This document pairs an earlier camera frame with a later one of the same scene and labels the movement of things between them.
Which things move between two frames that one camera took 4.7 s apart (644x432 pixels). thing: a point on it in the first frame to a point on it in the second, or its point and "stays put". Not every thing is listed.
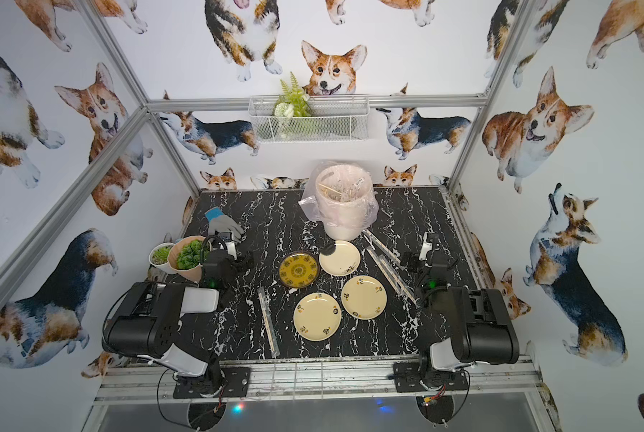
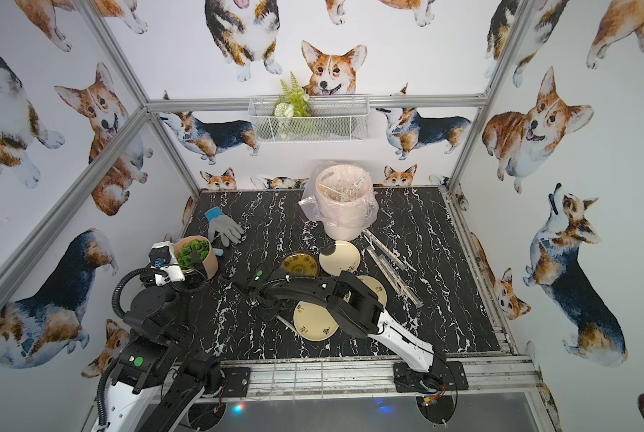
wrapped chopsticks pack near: [394, 277] stays put
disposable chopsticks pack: [268, 323] to [283, 320]
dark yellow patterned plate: [299, 269] stays put
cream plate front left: [317, 316] stays put
